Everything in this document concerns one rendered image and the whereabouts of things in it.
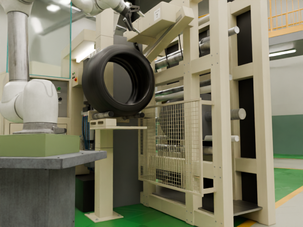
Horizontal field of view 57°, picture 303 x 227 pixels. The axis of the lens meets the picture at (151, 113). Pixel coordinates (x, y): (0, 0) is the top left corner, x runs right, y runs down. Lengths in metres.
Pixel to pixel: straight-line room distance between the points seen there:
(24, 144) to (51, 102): 0.24
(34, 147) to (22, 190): 0.21
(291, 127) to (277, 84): 1.64
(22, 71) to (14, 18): 0.28
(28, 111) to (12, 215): 0.46
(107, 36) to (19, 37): 1.20
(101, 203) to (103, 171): 0.28
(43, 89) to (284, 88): 10.29
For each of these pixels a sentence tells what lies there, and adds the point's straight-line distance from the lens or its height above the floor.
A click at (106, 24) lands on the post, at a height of 1.77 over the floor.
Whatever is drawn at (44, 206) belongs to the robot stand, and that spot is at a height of 0.44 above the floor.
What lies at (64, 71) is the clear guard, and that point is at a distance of 2.78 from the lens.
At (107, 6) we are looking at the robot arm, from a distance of 2.01.
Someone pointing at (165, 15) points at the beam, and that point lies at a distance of 2.32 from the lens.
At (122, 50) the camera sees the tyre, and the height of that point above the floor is 1.42.
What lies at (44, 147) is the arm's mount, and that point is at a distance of 1.23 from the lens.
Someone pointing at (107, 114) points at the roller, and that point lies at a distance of 2.18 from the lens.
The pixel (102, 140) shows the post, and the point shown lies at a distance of 2.54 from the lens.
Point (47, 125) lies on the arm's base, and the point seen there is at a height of 0.78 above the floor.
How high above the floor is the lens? 0.74
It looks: 4 degrees up
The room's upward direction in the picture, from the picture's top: straight up
